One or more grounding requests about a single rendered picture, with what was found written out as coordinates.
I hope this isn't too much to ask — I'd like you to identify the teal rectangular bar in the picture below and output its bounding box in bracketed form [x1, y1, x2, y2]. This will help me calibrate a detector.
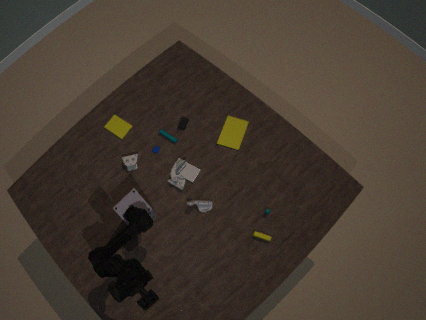
[159, 129, 177, 143]

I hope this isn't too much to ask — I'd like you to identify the olive yellow flat square plate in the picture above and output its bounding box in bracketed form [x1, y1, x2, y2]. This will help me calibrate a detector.
[104, 114, 133, 140]

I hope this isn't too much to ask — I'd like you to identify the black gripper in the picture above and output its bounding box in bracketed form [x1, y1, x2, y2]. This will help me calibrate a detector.
[104, 254, 159, 311]

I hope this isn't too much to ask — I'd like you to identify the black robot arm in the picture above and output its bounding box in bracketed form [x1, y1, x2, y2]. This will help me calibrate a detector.
[88, 205, 154, 302]

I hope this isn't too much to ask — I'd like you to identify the yellow rectangular bar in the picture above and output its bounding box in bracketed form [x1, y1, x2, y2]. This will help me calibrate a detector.
[253, 231, 272, 241]

